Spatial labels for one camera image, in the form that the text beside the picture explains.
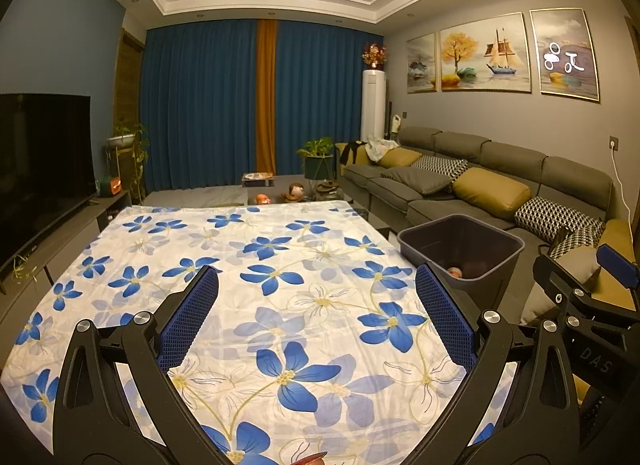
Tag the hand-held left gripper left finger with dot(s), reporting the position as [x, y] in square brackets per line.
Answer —
[190, 315]

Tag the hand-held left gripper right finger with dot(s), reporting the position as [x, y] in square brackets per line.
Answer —
[445, 315]

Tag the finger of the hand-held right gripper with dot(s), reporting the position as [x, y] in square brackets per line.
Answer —
[617, 262]
[555, 290]

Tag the dark grey trash bin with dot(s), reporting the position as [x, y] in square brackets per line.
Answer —
[495, 270]

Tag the large yellow sofa cushion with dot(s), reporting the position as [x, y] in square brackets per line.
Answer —
[617, 232]

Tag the black and white patterned cushion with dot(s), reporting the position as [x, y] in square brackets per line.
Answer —
[577, 242]
[442, 167]
[555, 215]

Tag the long yellow cushion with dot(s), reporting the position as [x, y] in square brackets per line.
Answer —
[490, 192]

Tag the blue floral tablecloth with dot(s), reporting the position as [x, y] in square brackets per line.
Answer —
[300, 255]

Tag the glass coffee table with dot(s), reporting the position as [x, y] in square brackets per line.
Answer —
[370, 212]

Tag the flat grey cushion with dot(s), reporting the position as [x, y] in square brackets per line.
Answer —
[417, 181]

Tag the small orange toy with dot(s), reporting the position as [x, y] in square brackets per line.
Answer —
[262, 198]

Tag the grey television cabinet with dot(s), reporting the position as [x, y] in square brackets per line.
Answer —
[85, 225]

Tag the grey sectional sofa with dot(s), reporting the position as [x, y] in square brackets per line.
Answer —
[500, 155]

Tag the flat printed box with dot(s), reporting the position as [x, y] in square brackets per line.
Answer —
[257, 180]

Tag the orange and green radio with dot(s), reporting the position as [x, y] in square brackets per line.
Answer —
[110, 186]

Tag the toy doll head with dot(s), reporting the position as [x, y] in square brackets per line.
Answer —
[296, 191]

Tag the small yellow cushion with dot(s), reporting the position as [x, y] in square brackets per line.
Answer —
[400, 158]

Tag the brown round pot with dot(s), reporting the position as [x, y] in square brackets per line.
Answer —
[329, 187]

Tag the yellow grass stalks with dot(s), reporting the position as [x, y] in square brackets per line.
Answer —
[22, 267]

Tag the white cloth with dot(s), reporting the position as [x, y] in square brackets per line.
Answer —
[382, 147]

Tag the gold plant stand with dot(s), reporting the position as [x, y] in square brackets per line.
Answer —
[120, 147]

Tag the dark clothing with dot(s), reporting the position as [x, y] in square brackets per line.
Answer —
[352, 152]

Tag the trailing potted plant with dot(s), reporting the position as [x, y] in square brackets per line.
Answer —
[122, 137]

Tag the white handheld vacuum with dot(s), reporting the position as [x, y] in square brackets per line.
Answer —
[396, 122]

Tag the black flat television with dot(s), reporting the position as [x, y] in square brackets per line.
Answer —
[45, 170]

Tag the green potted plant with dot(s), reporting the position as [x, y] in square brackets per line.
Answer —
[315, 150]

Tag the blue curtain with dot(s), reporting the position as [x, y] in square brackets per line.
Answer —
[325, 95]
[200, 105]

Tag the purple abstract painting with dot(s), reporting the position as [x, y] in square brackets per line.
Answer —
[565, 57]

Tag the white standing air conditioner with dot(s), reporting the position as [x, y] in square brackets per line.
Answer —
[374, 105]

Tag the orange curtain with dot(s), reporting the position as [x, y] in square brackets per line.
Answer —
[266, 95]

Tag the brown wooden panel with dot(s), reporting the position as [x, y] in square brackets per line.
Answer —
[127, 75]

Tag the large tree and sailboat painting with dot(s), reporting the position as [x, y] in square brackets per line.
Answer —
[482, 52]

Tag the small landscape painting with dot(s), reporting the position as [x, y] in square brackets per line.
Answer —
[421, 65]

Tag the orange artificial flower bouquet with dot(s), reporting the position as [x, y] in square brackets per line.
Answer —
[375, 55]

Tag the wall socket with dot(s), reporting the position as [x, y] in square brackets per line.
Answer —
[613, 143]

